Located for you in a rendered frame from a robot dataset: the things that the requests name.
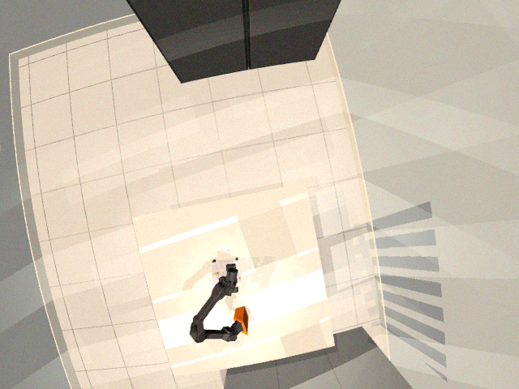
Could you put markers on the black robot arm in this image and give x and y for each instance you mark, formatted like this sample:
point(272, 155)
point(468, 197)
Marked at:
point(224, 287)

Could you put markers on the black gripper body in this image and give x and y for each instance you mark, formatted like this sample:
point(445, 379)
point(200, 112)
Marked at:
point(232, 265)

